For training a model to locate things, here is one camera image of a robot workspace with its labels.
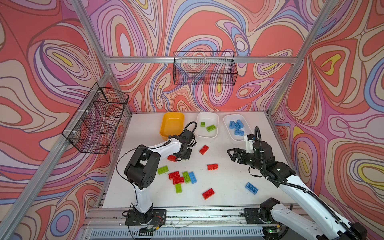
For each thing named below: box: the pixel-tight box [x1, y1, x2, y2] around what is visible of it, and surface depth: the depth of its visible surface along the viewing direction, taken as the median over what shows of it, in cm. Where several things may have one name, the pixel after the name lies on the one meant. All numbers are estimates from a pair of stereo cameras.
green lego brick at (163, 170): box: [157, 165, 169, 175], surface depth 90 cm
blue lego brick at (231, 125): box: [229, 120, 236, 130], surface depth 110 cm
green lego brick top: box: [206, 124, 217, 132], surface depth 110 cm
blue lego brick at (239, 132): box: [234, 129, 244, 136], surface depth 107 cm
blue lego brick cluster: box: [189, 171, 198, 185], surface depth 86 cm
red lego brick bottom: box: [202, 188, 215, 200], surface depth 82 cm
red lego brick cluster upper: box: [168, 171, 181, 180], surface depth 88 cm
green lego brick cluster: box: [182, 171, 191, 184], surface depth 87 cm
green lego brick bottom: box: [175, 183, 182, 194], surface depth 84 cm
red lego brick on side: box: [207, 163, 219, 171], surface depth 91 cm
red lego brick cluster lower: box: [172, 177, 185, 185], surface depth 86 cm
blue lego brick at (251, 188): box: [245, 182, 259, 195], surface depth 83 cm
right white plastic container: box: [223, 114, 253, 141], surface depth 110 cm
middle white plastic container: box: [194, 111, 220, 140], surface depth 113 cm
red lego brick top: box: [199, 144, 209, 155], surface depth 99 cm
